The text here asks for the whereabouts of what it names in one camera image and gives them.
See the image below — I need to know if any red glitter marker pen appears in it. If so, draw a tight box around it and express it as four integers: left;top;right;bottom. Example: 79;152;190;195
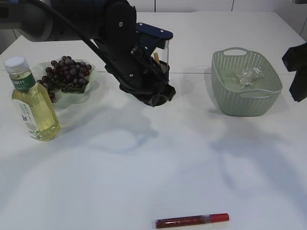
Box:
155;213;230;229

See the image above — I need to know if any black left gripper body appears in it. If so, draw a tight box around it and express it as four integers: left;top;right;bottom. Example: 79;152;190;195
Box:
95;0;176;107

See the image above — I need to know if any gold glitter marker pen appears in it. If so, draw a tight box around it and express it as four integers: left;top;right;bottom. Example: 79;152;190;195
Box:
153;52;160;65

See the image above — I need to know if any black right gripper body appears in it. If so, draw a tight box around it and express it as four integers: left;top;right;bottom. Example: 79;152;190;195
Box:
282;43;307;102

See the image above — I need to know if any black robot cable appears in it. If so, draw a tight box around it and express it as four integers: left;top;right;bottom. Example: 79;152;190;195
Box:
26;0;168;84

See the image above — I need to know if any yellow tea drink bottle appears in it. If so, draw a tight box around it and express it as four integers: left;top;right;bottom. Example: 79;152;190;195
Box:
4;56;60;141

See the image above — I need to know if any black mesh pen holder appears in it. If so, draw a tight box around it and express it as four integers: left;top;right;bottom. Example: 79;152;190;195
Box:
156;60;171;106

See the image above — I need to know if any purple artificial grape bunch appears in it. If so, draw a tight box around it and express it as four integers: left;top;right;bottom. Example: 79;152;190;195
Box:
36;56;94;103

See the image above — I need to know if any light green woven plastic basket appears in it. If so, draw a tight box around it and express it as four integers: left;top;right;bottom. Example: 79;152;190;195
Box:
211;47;283;117

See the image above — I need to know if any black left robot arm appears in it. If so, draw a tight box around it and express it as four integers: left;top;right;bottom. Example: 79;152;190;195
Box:
0;0;176;107

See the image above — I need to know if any clear plastic sheet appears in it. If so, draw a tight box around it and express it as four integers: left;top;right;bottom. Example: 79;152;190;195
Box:
234;67;264;89

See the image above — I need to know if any clear plastic ruler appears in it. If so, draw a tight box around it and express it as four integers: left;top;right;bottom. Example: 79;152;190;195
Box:
162;40;169;64

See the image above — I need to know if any green wavy glass plate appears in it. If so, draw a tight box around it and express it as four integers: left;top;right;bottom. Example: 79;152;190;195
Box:
31;59;99;110

